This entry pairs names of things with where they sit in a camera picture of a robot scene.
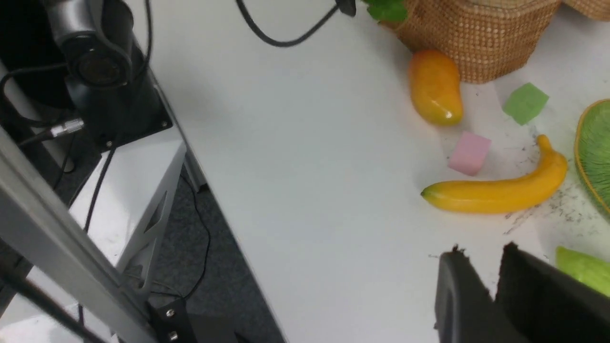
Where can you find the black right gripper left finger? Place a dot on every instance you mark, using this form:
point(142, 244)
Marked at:
point(464, 309)

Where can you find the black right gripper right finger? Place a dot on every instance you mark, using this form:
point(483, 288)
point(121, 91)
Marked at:
point(545, 305)

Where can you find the green bitter gourd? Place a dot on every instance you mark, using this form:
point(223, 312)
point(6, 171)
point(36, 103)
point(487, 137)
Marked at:
point(593, 272)

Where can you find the yellow banana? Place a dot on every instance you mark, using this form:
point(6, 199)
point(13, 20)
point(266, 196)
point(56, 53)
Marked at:
point(503, 196)

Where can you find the orange yellow mango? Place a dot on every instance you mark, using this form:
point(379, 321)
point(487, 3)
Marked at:
point(434, 82)

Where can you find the white radish with leaves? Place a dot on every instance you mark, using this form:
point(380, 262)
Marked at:
point(387, 10)

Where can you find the pink foam cube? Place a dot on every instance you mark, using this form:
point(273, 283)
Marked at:
point(469, 153)

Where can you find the green glass leaf plate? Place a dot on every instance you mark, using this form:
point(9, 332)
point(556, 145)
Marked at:
point(592, 154)

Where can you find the green foam cube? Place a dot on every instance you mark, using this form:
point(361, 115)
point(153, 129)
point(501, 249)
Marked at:
point(525, 103)

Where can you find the woven rattan basket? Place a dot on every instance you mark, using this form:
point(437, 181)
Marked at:
point(487, 39)

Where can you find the aluminium frame beam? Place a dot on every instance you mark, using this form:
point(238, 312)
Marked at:
point(35, 223)

